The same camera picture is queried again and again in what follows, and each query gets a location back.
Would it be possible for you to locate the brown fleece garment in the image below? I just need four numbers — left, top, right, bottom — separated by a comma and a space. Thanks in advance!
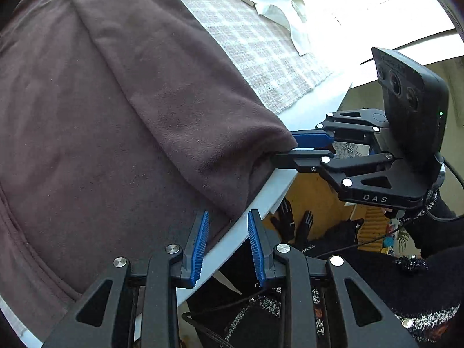
0, 0, 300, 302

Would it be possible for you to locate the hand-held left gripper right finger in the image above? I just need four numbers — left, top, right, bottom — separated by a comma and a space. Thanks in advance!
247, 209, 421, 348

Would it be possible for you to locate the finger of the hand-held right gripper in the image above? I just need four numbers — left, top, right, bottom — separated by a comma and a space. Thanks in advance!
292, 108, 391, 150
273, 148, 433, 204

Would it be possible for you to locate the person's right forearm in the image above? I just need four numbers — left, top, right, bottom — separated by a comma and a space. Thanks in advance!
399, 188, 464, 262

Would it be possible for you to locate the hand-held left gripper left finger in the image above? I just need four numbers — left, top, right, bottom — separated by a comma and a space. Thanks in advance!
43, 210, 210, 348

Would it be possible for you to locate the pink plaid blanket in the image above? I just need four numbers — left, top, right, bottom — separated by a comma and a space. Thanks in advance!
163, 0, 335, 115

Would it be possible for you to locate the black glove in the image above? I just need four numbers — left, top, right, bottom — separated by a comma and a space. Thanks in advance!
273, 199, 297, 242
295, 210, 315, 251

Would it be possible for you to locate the yellow ribbed object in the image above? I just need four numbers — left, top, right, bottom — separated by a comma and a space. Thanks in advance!
357, 206, 393, 251

